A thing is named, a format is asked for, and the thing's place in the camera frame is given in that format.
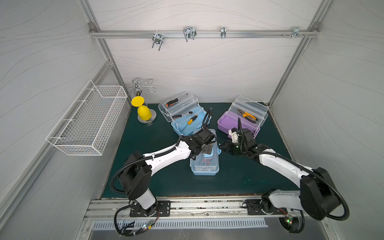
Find blue clear toolbox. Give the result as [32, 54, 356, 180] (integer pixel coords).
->
[158, 91, 207, 136]
[190, 141, 222, 176]

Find purple clear toolbox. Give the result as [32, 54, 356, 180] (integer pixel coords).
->
[217, 96, 269, 138]

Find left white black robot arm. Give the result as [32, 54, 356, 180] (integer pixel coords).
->
[110, 128, 217, 210]

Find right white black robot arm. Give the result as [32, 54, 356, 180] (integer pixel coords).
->
[220, 128, 350, 221]

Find orange black pliers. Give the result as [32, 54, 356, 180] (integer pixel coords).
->
[237, 109, 259, 124]

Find orange black screwdriver in lid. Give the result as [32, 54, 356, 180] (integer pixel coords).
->
[166, 96, 188, 108]

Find yellow cone on metal stand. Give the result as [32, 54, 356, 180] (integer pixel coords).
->
[131, 96, 157, 125]

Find middle metal hook clamp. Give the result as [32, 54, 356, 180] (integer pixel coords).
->
[183, 26, 197, 42]

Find metal hook clamp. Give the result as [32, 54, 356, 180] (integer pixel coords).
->
[152, 33, 164, 51]
[183, 26, 197, 42]

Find small metal clamp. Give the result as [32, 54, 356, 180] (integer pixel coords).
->
[221, 27, 227, 39]

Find left metal hook clamp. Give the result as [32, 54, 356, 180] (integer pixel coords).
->
[152, 33, 164, 51]

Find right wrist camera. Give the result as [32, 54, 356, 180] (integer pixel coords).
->
[229, 128, 241, 144]

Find yellow handled screwdriver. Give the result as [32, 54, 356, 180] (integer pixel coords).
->
[182, 115, 198, 131]

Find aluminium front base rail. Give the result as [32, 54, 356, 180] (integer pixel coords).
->
[83, 195, 331, 222]

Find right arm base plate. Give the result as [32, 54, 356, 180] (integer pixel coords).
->
[242, 199, 287, 216]

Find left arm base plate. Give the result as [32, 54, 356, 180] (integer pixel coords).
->
[130, 201, 171, 218]

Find wire hook rack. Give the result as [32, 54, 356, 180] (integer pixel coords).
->
[125, 78, 157, 97]

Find right base cable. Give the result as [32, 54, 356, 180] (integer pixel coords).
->
[278, 208, 306, 234]

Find base cable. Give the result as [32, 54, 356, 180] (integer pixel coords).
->
[278, 208, 306, 234]
[112, 203, 160, 237]

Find white wire basket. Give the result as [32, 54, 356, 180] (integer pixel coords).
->
[46, 80, 128, 156]

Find left base cable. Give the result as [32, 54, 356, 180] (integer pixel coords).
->
[112, 203, 160, 237]

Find right metal bracket hook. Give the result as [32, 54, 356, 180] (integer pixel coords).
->
[282, 27, 309, 39]

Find aluminium crossbar rail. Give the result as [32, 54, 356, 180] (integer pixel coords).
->
[90, 29, 321, 39]

